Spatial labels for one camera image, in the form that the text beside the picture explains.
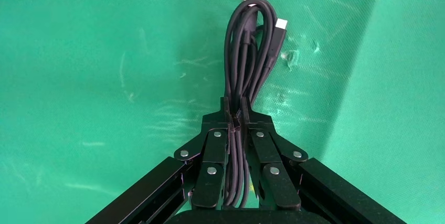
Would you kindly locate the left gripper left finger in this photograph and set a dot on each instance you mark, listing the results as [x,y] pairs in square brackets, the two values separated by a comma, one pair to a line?
[212,160]

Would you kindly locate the green table mat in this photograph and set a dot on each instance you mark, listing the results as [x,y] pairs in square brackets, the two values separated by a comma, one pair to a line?
[104,76]

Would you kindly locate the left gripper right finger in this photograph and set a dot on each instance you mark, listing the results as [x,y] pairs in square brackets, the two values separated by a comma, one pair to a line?
[271,160]

